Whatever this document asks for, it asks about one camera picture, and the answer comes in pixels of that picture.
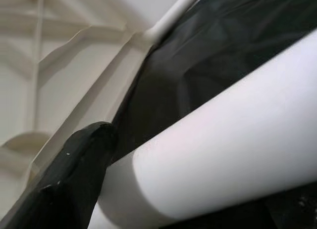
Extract black table cloth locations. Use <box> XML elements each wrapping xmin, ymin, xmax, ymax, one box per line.
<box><xmin>111</xmin><ymin>0</ymin><xmax>317</xmax><ymax>229</ymax></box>

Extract white plastic table top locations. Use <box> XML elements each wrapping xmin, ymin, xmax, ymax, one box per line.
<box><xmin>0</xmin><ymin>0</ymin><xmax>160</xmax><ymax>215</ymax></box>

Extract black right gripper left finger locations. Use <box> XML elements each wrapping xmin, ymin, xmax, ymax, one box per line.
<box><xmin>0</xmin><ymin>121</ymin><xmax>117</xmax><ymax>229</ymax></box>

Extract white plastic table leg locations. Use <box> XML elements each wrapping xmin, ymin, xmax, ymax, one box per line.
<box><xmin>90</xmin><ymin>28</ymin><xmax>317</xmax><ymax>229</ymax></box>
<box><xmin>143</xmin><ymin>0</ymin><xmax>201</xmax><ymax>46</ymax></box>

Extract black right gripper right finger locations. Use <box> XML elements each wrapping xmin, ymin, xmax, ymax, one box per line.
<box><xmin>262</xmin><ymin>184</ymin><xmax>317</xmax><ymax>229</ymax></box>

